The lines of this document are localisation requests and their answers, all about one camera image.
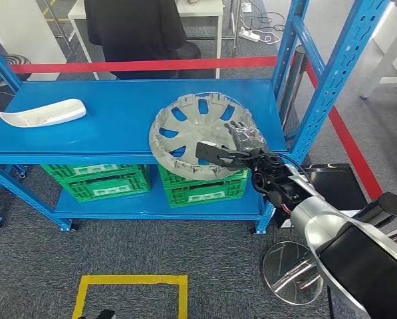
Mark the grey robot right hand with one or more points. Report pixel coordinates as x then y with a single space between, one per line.
247 136

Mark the grey plastic wheel hubcap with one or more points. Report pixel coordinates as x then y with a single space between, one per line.
188 123

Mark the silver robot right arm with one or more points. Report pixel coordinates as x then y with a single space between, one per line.
324 229

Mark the white curved plastic part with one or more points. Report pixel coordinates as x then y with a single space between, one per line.
41 114

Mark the white power strip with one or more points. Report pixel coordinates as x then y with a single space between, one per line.
250 35
247 7

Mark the white desk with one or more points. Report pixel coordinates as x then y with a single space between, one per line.
218 39

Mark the chrome table leg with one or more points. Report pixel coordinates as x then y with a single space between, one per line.
236 26

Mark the black cardboard box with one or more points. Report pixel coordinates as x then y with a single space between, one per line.
337 185

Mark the red barrier belt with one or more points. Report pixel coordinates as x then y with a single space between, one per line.
135 66
351 145

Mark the person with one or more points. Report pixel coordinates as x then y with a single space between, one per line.
135 31

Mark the yellow floor tape square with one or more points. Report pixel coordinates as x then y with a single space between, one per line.
183 299

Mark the white table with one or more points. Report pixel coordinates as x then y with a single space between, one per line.
394 79

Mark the white cabinet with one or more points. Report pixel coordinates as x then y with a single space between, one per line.
25 35

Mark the black round stool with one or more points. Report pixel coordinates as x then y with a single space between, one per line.
5 66

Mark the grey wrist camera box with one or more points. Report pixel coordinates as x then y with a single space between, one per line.
214 154

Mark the grey stanchion post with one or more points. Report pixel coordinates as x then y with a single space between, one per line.
291 83

